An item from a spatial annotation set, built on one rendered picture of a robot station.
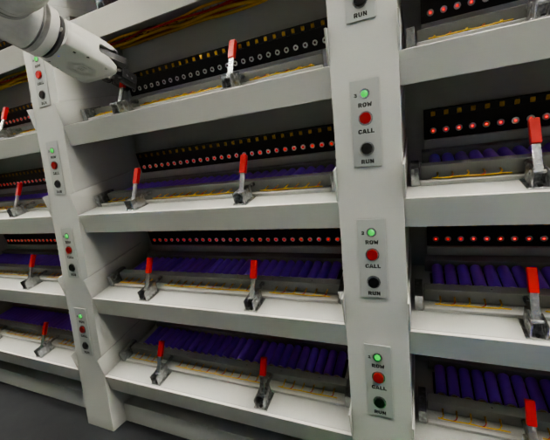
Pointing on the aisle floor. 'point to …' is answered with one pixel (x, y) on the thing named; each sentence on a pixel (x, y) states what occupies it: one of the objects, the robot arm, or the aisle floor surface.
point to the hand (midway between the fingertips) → (124, 79)
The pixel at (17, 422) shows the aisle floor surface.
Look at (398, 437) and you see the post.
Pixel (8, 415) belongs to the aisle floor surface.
